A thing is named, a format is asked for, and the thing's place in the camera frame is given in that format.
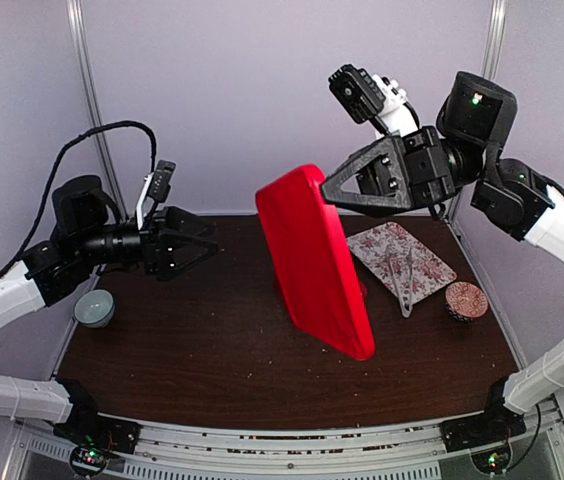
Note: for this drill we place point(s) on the pale green ceramic bowl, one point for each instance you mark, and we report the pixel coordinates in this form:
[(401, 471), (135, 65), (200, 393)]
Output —
[(94, 309)]

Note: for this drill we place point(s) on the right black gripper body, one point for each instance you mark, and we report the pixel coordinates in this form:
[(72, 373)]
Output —
[(429, 171)]

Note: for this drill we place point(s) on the aluminium frame post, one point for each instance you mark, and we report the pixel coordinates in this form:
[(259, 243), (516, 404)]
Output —
[(79, 37), (490, 64)]

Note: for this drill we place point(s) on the metal serving tongs white handle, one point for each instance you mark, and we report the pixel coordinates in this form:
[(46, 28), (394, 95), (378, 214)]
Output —
[(400, 264)]

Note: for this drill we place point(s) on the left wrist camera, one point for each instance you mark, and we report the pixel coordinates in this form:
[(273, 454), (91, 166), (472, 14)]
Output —
[(154, 192)]

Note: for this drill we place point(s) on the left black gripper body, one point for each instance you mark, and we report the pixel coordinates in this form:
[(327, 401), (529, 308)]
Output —
[(149, 243)]

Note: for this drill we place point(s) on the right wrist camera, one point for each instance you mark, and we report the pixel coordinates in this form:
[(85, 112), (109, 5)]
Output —
[(373, 99)]

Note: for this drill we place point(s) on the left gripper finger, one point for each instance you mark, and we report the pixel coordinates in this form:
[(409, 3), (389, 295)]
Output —
[(181, 254), (188, 223)]

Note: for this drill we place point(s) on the floral rectangular tray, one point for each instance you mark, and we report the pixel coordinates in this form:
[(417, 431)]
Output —
[(430, 272)]

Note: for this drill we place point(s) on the red patterned small bowl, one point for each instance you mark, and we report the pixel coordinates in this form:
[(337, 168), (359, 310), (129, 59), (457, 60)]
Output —
[(465, 302)]

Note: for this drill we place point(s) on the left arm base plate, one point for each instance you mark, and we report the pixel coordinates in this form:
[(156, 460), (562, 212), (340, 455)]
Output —
[(98, 443)]

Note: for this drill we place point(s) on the left aluminium frame post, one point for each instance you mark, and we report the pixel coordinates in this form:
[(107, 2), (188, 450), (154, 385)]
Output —
[(79, 37)]

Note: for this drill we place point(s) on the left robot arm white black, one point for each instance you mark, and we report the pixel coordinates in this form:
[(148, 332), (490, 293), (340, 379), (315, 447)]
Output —
[(89, 232)]

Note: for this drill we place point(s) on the right aluminium frame post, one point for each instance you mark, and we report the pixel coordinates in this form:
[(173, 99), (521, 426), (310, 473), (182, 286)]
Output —
[(490, 64)]

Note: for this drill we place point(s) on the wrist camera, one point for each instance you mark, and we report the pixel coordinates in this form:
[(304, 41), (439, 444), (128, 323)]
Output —
[(373, 99), (154, 192)]

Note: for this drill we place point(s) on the red square tin box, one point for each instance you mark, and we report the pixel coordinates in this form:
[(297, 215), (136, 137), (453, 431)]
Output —
[(363, 289)]

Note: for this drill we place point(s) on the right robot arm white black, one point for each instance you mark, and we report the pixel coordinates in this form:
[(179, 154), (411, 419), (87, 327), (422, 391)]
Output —
[(474, 122)]

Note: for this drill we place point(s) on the front aluminium rail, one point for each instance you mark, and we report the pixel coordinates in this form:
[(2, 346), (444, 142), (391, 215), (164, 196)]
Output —
[(413, 450)]

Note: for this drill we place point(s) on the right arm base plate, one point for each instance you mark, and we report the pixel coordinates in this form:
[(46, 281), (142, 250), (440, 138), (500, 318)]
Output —
[(487, 440)]

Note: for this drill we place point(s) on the red tin lid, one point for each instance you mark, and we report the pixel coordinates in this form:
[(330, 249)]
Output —
[(312, 261)]

